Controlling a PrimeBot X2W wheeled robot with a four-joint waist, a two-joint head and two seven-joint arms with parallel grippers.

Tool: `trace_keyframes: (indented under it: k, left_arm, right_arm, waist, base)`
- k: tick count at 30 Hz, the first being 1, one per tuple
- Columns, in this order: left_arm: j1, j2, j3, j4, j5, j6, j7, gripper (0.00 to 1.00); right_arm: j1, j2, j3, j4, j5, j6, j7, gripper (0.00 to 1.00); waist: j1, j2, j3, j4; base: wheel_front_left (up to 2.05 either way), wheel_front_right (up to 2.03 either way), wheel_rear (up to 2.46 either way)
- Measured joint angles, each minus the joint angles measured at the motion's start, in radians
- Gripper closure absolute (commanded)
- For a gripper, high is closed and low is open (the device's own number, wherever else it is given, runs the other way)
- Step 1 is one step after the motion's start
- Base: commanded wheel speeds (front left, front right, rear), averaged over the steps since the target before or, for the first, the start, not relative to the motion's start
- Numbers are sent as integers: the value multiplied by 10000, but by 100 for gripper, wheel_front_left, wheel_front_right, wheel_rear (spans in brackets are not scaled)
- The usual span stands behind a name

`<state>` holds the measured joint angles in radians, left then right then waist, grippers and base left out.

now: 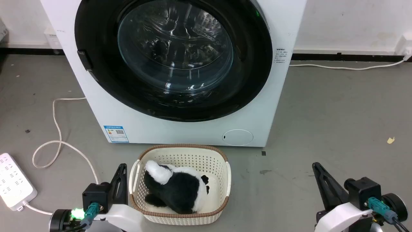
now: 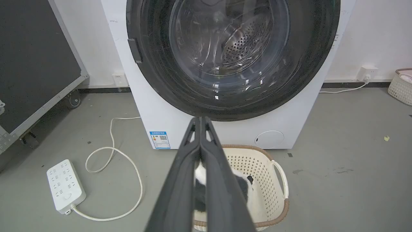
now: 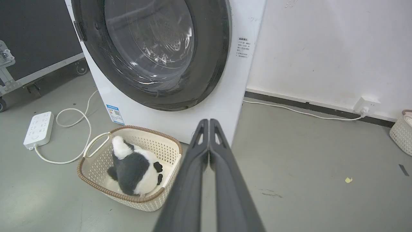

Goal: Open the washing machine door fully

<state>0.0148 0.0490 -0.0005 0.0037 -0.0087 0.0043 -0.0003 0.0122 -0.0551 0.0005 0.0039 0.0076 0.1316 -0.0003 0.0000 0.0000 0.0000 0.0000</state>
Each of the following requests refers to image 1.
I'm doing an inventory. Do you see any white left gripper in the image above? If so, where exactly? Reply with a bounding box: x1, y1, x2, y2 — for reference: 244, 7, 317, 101
92, 163, 147, 232

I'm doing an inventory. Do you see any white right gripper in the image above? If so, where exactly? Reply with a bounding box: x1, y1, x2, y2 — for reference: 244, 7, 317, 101
312, 162, 374, 232

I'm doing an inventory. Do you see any black round glass washer door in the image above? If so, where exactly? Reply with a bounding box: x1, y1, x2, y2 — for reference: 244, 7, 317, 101
75, 0, 273, 122

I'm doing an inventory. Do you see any white front-load washing machine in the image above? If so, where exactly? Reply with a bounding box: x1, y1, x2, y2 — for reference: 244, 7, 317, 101
40, 0, 307, 147

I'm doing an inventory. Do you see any blue energy label sticker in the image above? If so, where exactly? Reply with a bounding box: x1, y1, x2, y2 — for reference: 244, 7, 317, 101
104, 125, 129, 143

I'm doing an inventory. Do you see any black and white plush panda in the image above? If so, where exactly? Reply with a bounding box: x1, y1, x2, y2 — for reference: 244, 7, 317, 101
143, 160, 210, 214

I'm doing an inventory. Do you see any cream plastic laundry basket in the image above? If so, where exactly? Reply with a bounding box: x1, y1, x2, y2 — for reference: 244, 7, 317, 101
129, 144, 231, 226

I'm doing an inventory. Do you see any white power strip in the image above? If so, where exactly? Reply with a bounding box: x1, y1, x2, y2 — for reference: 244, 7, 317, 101
0, 153, 38, 211

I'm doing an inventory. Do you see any teal-plug left gripper cable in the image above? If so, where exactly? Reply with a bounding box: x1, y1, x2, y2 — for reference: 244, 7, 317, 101
61, 202, 100, 232

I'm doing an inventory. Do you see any teal-plug gripper cable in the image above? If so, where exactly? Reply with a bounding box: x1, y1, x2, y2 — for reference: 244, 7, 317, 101
367, 197, 412, 232
61, 202, 100, 232

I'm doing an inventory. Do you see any teal-plug right gripper cable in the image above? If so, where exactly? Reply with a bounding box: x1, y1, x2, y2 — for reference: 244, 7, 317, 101
367, 197, 412, 232

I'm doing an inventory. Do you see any white power strip cord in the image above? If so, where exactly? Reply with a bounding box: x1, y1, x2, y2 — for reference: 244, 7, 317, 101
24, 202, 53, 216

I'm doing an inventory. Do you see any long white looped cable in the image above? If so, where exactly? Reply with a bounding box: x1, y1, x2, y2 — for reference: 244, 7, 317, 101
32, 97, 99, 185

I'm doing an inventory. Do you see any white cable along wall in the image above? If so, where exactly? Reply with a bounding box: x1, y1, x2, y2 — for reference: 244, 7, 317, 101
289, 55, 412, 71

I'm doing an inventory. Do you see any white wall socket box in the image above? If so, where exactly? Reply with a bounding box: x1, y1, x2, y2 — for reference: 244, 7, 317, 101
395, 31, 412, 57

